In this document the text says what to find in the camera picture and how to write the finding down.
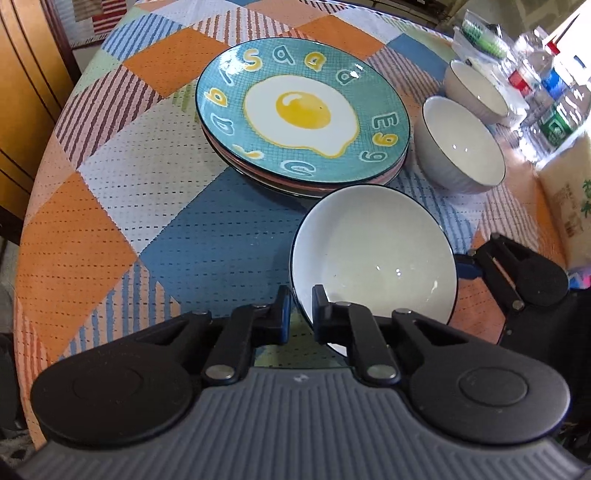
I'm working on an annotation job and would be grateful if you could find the cream paper package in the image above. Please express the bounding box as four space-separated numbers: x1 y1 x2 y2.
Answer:
536 129 591 274

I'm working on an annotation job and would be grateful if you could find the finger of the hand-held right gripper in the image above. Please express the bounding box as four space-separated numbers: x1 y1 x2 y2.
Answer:
455 234 532 319

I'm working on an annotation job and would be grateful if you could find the water bottle with red cap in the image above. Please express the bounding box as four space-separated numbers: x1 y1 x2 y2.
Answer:
507 44 561 104

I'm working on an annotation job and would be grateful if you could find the water bottle with green label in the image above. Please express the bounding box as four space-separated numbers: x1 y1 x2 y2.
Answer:
522 83 588 163

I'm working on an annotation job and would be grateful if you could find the teal plate with egg print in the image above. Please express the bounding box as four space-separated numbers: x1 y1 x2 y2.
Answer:
195 38 411 184

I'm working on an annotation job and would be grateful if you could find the striped patchwork counter cloth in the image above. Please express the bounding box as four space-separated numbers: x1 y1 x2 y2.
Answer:
60 0 155 49

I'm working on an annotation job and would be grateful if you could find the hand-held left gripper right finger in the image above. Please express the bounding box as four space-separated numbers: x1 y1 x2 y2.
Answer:
311 285 467 387

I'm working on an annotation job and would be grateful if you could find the green item in basket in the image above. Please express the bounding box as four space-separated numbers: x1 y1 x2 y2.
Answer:
464 16 506 51

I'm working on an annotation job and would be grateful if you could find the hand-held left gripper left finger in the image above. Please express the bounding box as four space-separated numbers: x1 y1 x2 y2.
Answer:
131 285 293 387

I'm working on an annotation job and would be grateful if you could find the white bowl with dark rim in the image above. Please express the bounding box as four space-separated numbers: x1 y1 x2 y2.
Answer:
443 60 511 126
414 95 507 195
289 185 460 358

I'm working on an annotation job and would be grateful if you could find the wooden cabinet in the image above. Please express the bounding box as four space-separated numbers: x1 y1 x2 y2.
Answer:
0 0 82 227

